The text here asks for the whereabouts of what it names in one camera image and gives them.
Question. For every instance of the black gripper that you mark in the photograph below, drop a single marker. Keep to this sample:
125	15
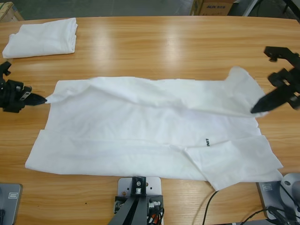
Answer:
290	79
11	96

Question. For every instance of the white t-shirt with black logo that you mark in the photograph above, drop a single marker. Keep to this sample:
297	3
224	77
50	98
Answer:
140	129

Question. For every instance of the folded plain white t-shirt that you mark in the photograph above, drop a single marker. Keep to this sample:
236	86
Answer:
42	39

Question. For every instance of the black tripod leg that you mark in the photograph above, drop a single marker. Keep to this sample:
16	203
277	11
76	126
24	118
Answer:
294	13

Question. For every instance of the wooden crate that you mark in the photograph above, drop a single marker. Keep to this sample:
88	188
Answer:
9	14

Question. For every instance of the cardboard box with blue print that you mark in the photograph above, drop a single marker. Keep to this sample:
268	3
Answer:
213	9

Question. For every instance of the white mounting plate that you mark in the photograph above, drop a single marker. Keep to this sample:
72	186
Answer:
153	185

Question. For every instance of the white metal frame bar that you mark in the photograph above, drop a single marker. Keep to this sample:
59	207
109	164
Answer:
250	8

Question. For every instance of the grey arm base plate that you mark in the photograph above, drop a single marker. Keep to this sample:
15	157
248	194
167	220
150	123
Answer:
267	199
9	204

